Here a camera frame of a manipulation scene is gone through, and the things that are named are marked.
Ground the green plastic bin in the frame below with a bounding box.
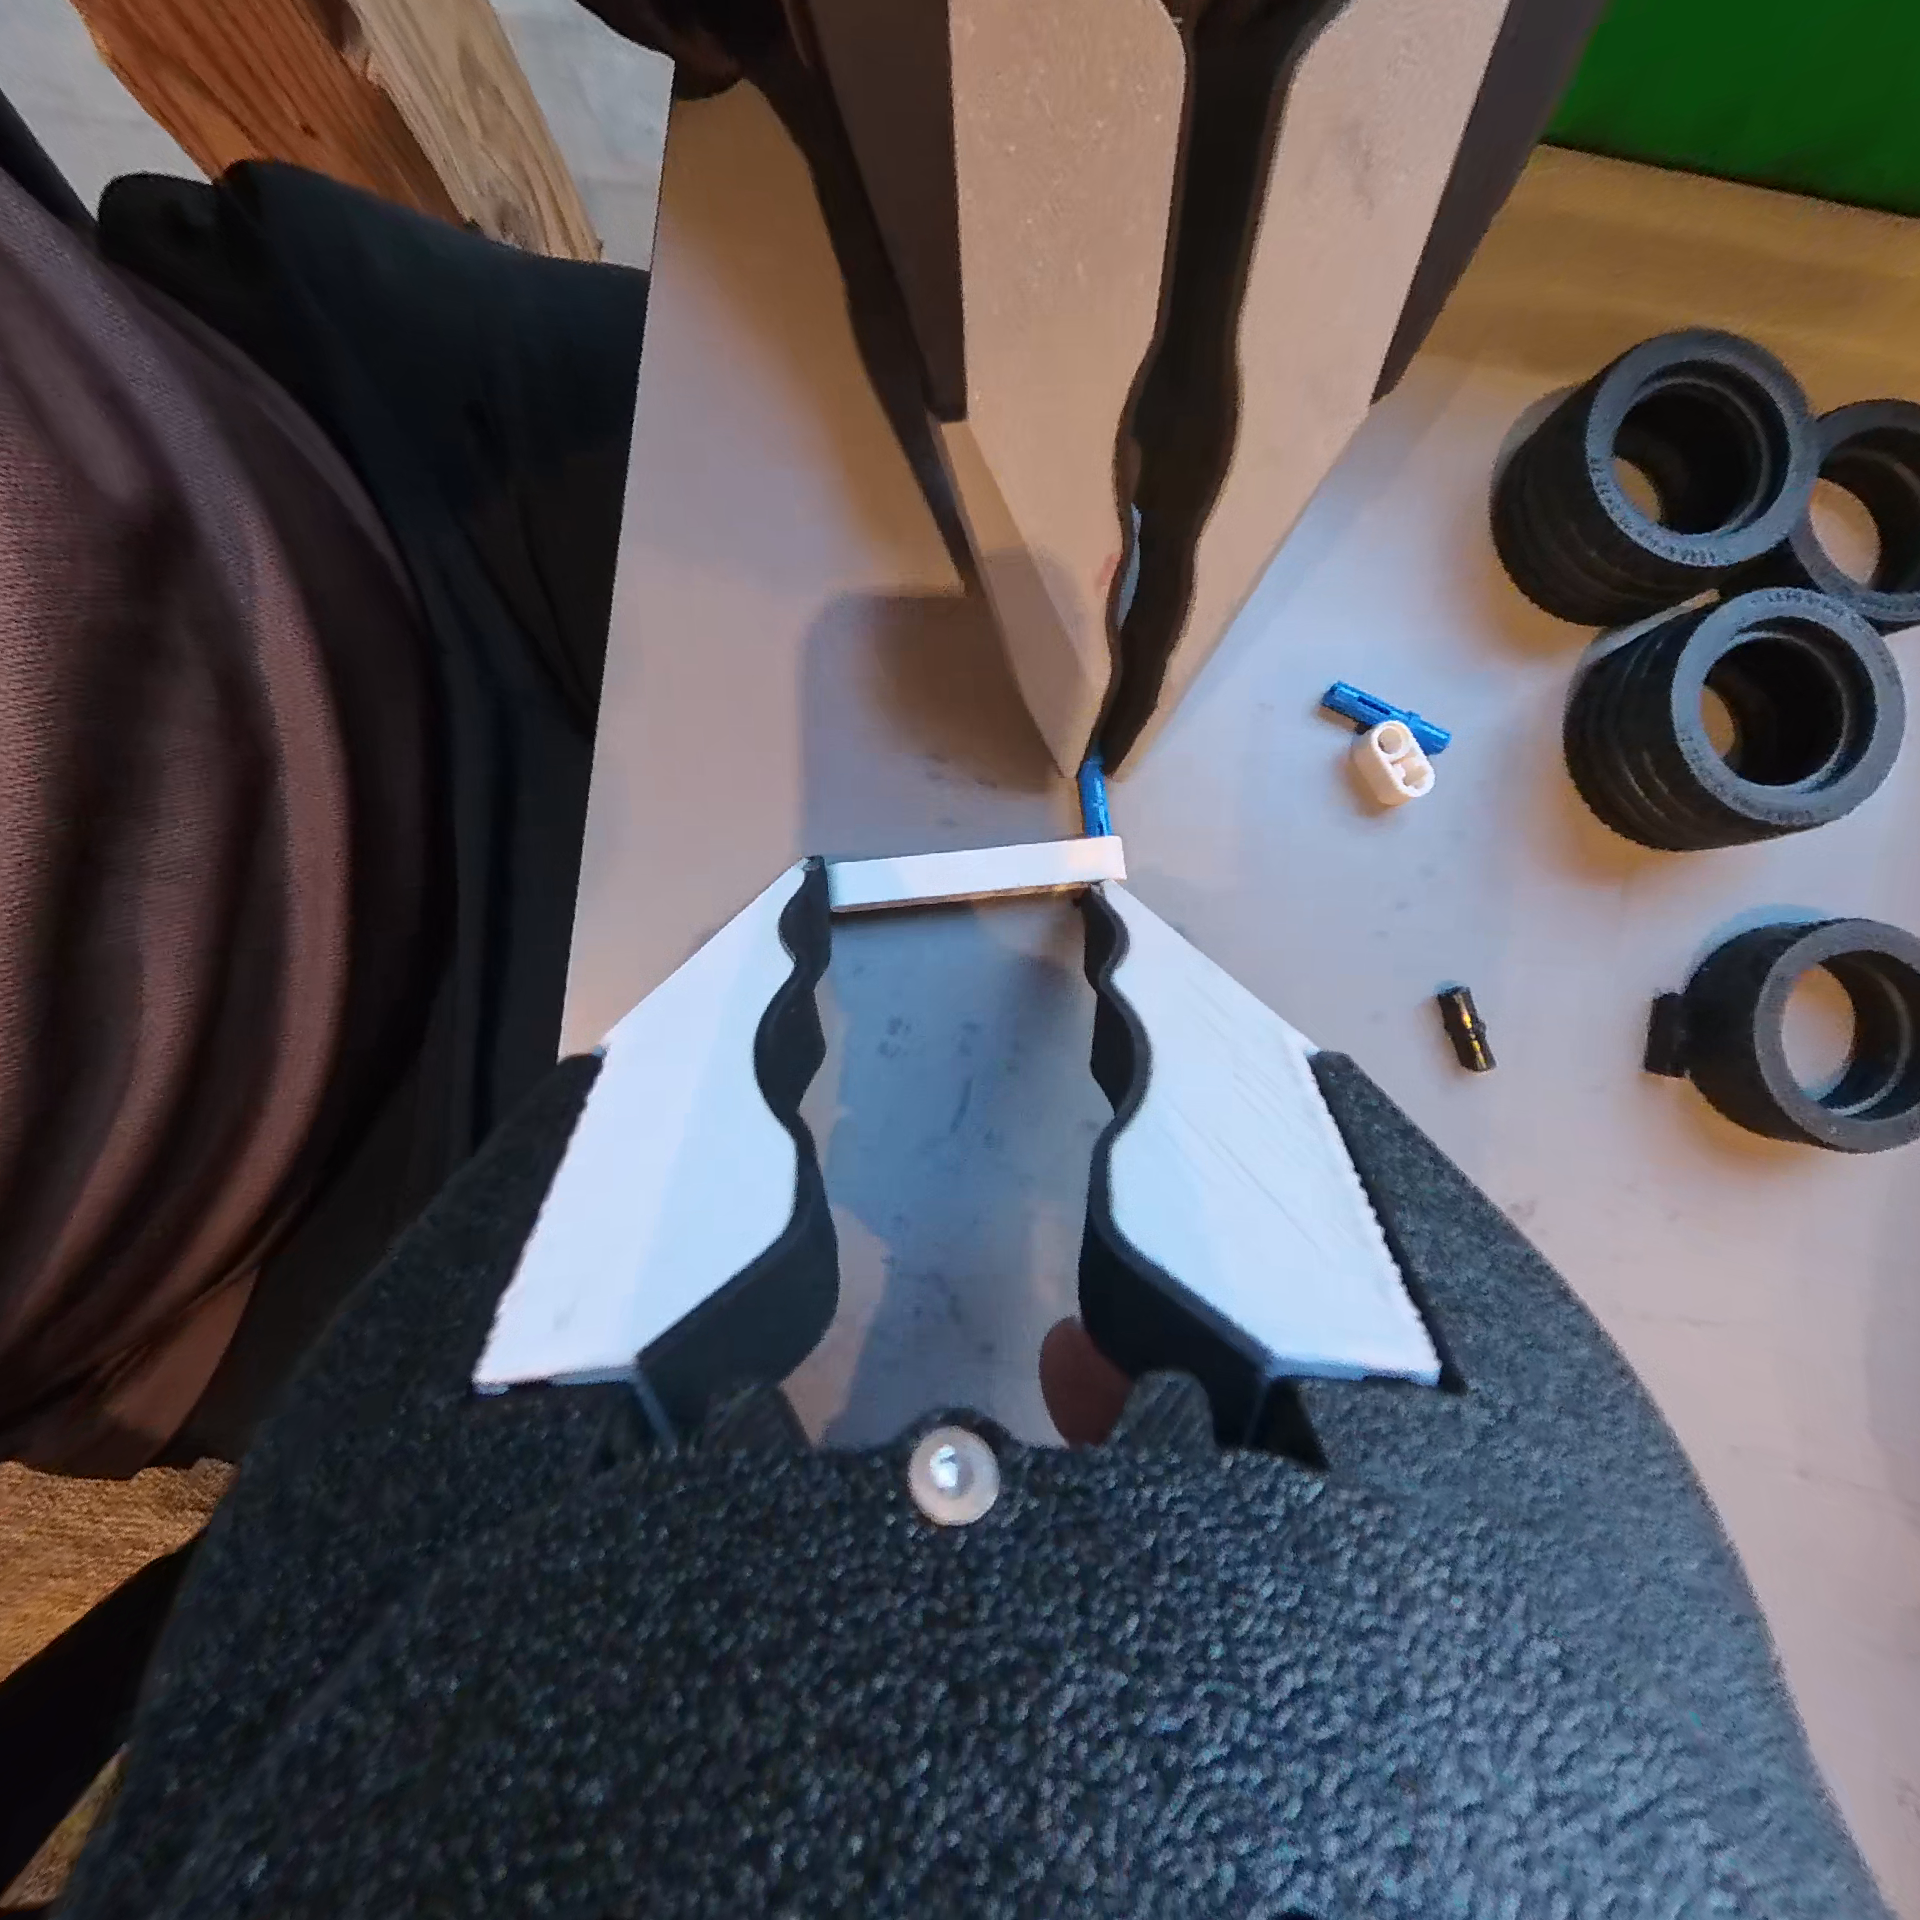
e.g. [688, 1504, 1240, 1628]
[1536, 0, 1920, 221]

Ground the wooden plank frame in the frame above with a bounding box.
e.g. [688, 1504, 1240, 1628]
[67, 0, 606, 264]

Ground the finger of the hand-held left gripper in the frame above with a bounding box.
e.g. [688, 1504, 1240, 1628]
[810, 0, 1191, 771]
[1100, 0, 1512, 774]

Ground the white small connector piece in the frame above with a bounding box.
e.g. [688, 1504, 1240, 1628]
[1343, 717, 1439, 808]

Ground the white holed brick beam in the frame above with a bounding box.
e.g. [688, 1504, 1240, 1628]
[823, 835, 1130, 911]

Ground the grey desk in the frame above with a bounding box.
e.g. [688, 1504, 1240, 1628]
[558, 59, 1920, 1920]

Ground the black rubber toy tyre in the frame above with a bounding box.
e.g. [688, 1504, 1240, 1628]
[1560, 584, 1908, 855]
[1648, 911, 1920, 1159]
[1491, 327, 1827, 630]
[1791, 396, 1920, 633]

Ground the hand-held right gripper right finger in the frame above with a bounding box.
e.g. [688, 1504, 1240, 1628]
[1072, 883, 1444, 1464]

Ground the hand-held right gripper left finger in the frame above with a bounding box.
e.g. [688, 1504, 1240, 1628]
[471, 856, 840, 1441]

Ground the person's right hand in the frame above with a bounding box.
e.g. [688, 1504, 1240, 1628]
[1043, 1316, 1130, 1445]

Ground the person's torso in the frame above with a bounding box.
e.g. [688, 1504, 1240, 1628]
[0, 89, 663, 1479]

